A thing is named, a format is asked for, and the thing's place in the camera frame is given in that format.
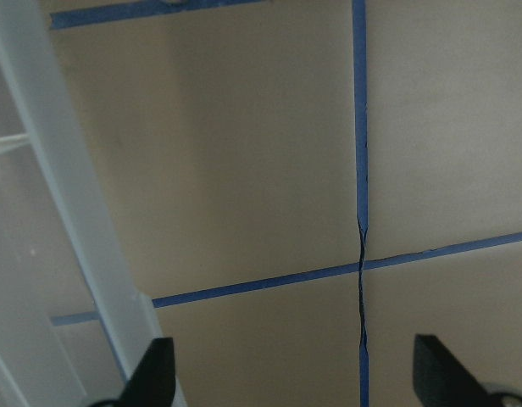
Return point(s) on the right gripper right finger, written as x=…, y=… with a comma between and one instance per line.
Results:
x=439, y=379

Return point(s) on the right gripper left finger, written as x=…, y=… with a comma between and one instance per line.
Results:
x=152, y=383

